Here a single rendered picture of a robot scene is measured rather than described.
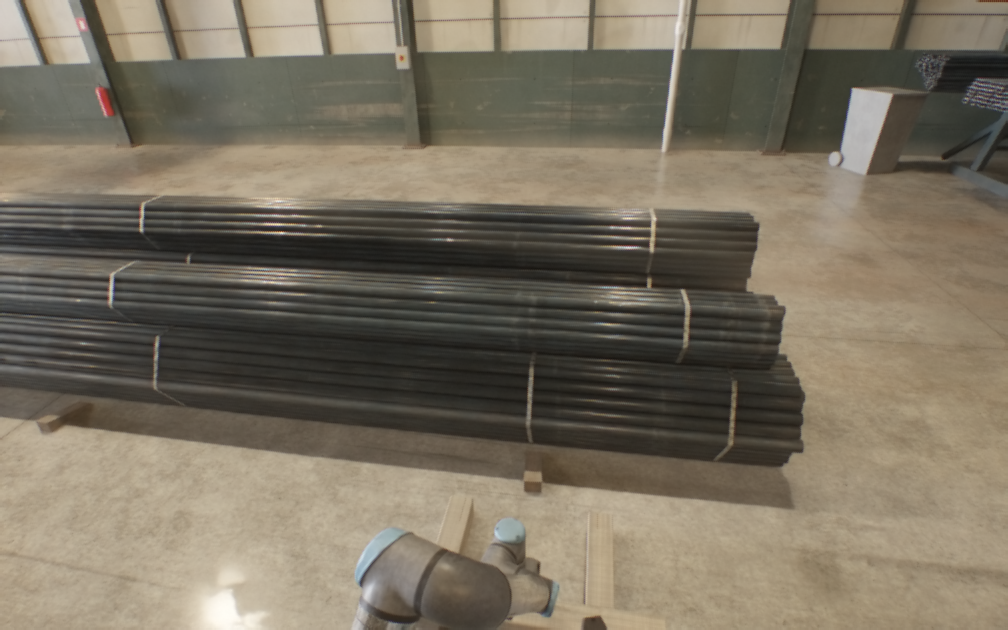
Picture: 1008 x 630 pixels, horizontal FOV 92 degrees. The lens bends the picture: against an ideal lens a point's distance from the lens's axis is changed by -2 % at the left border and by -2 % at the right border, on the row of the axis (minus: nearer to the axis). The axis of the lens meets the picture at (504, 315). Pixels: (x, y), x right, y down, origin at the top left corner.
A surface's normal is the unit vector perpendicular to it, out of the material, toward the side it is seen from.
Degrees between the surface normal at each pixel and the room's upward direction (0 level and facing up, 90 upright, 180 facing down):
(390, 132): 90
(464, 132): 90
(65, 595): 0
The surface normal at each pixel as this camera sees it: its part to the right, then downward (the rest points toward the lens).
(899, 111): 0.18, 0.55
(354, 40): -0.16, 0.50
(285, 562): -0.02, -0.87
